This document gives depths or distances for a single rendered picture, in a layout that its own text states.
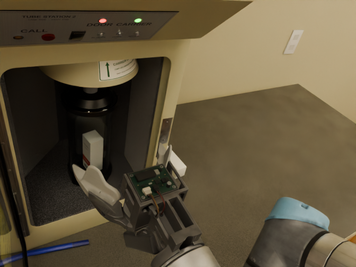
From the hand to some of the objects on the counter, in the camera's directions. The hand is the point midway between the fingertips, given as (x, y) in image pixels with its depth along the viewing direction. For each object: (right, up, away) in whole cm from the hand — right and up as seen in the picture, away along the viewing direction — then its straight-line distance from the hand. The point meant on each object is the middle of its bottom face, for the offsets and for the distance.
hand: (118, 155), depth 50 cm
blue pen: (-17, -22, +15) cm, 31 cm away
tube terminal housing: (-16, -11, +29) cm, 35 cm away
